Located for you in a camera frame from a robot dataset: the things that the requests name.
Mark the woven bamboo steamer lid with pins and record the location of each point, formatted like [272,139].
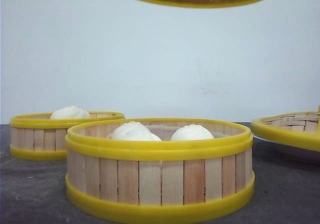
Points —
[299,129]

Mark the white plate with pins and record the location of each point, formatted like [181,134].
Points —
[296,153]

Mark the front right white bun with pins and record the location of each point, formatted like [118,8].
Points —
[192,132]

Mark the front left white bun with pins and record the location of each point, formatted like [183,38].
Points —
[133,131]

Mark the white bun in left basket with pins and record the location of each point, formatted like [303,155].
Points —
[70,112]

